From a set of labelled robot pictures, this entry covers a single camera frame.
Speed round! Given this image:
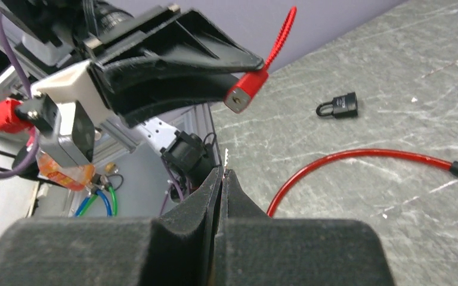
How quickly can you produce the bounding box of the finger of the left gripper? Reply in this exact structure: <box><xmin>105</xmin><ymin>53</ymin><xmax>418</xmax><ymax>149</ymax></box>
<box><xmin>91</xmin><ymin>9</ymin><xmax>264</xmax><ymax>72</ymax></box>
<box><xmin>91</xmin><ymin>61</ymin><xmax>241</xmax><ymax>128</ymax></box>

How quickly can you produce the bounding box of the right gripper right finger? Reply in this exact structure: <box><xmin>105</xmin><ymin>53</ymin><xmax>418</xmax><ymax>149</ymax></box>
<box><xmin>213</xmin><ymin>170</ymin><xmax>395</xmax><ymax>285</ymax></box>

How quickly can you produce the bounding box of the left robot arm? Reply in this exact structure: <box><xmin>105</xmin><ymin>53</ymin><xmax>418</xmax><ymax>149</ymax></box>
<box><xmin>0</xmin><ymin>1</ymin><xmax>268</xmax><ymax>182</ymax></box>

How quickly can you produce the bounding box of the red cable lock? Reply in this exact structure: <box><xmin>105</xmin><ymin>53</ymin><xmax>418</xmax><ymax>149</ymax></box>
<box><xmin>266</xmin><ymin>148</ymin><xmax>458</xmax><ymax>219</ymax></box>

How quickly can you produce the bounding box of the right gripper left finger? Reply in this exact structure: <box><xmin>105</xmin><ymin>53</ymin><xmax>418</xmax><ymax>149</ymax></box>
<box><xmin>0</xmin><ymin>167</ymin><xmax>223</xmax><ymax>285</ymax></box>

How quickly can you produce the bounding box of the small black padlock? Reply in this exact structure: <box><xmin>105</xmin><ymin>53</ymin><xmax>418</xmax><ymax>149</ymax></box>
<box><xmin>315</xmin><ymin>92</ymin><xmax>358</xmax><ymax>119</ymax></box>

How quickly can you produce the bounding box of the orange plastic bottle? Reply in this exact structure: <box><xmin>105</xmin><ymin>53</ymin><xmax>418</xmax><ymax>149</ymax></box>
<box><xmin>36</xmin><ymin>151</ymin><xmax>95</xmax><ymax>191</ymax></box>

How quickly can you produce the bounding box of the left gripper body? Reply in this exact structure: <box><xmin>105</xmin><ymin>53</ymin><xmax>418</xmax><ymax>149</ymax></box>
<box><xmin>0</xmin><ymin>1</ymin><xmax>182</xmax><ymax>60</ymax></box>

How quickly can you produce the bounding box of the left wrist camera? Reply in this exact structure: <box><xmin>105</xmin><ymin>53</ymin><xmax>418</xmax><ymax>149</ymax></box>
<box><xmin>0</xmin><ymin>60</ymin><xmax>111</xmax><ymax>167</ymax></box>

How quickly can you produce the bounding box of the small red padlock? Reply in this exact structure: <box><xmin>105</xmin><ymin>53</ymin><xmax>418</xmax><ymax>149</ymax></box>
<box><xmin>224</xmin><ymin>5</ymin><xmax>298</xmax><ymax>114</ymax></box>

